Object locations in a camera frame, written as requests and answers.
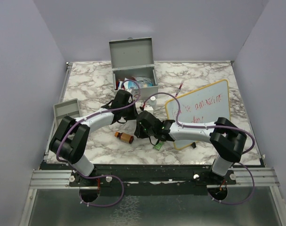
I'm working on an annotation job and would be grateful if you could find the white plastic bottle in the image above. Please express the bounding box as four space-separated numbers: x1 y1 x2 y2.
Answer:
149 96 157 110

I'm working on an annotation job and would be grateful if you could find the brown medicine bottle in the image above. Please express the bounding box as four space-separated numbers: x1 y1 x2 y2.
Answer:
115 132 134 144

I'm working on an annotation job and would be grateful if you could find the bandage roll blue label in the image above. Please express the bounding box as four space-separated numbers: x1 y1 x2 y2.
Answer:
116 80 124 90

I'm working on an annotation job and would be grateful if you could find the blue pouch packet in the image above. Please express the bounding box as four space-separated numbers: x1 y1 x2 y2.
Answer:
123 77 153 89

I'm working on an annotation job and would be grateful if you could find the grey metal first aid box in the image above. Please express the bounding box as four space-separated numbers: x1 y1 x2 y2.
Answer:
109 37 159 99

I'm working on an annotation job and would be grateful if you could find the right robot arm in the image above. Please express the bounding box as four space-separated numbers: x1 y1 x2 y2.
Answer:
135 111 247 184

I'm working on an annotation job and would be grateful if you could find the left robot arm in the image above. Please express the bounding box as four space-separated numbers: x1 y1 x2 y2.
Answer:
48 89 137 186

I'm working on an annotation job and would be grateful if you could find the green small packet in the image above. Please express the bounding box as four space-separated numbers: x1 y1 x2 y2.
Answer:
153 141 164 151

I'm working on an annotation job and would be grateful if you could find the red marker pen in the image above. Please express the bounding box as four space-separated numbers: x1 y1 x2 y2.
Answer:
175 80 184 97

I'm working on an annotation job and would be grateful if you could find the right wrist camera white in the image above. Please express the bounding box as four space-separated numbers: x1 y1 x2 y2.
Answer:
140 104 154 114

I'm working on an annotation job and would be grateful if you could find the small whiteboard yellow frame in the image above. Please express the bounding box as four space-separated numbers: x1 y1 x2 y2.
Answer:
165 79 231 151

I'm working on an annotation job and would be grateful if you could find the black mounting rail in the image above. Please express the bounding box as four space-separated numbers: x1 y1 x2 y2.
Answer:
40 162 236 196

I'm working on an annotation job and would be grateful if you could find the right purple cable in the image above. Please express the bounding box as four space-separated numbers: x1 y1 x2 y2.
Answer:
143 93 256 205

